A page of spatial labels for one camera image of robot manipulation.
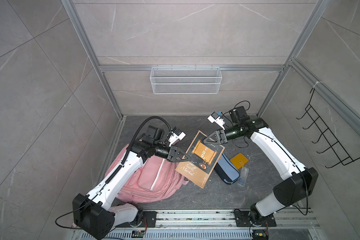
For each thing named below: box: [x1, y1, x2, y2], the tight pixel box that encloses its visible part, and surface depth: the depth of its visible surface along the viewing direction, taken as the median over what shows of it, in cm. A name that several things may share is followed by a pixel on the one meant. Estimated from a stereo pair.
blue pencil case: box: [214, 153, 241, 185], surface depth 89 cm
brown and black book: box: [175, 130, 226, 189], surface depth 65 cm
